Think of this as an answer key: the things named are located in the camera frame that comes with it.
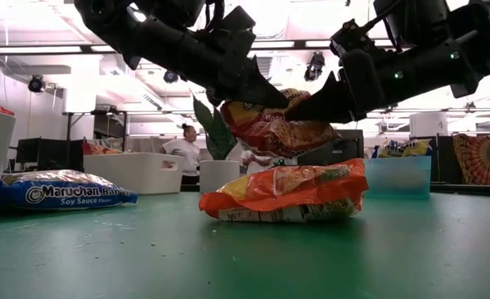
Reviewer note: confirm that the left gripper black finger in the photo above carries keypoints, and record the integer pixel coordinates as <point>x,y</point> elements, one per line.
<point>261,93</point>

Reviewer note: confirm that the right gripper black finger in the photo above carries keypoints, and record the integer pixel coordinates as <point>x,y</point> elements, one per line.
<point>324,110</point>

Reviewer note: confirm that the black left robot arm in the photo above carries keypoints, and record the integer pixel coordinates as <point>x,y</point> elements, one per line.
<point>153,45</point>

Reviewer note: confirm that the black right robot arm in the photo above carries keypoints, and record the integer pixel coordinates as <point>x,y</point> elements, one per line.
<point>427,70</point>

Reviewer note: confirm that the large black monitor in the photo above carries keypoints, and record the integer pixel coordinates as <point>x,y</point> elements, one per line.
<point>351,145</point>

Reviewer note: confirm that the black ceiling spotlight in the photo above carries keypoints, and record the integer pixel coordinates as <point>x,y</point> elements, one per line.
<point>36,84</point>
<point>170,76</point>
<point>315,66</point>

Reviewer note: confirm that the long ceiling light strip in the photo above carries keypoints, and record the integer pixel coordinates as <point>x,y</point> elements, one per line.
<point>33,49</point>
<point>317,43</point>
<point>278,44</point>

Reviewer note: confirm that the white cylinder tank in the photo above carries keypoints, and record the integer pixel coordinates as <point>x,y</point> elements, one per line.
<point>429,124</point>

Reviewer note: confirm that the snake plant in white pot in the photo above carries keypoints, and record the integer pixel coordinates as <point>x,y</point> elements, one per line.
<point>220,176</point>

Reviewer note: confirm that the translucent blue plastic bin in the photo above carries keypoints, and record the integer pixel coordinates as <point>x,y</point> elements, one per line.
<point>396,178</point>

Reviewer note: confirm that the orange patterned tapestry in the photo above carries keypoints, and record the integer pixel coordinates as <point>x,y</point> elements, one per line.
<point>473,160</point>

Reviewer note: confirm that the white plastic bin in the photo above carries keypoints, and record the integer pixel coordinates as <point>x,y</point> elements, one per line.
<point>133,174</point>

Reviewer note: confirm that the green table mat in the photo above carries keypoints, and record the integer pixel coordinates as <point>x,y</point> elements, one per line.
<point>245,257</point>

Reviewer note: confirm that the row of black monitors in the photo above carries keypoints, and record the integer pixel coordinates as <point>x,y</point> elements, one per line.
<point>50,153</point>

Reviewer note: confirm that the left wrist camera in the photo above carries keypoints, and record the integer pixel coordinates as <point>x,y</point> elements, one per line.
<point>238,23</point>

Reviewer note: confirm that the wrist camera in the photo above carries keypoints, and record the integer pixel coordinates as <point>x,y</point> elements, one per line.
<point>353,37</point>
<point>238,23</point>

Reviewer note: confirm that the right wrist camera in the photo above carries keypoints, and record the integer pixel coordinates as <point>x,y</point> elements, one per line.
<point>353,37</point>

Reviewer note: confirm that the black metal frame table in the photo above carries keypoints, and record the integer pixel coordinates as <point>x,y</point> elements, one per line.
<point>95,112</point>

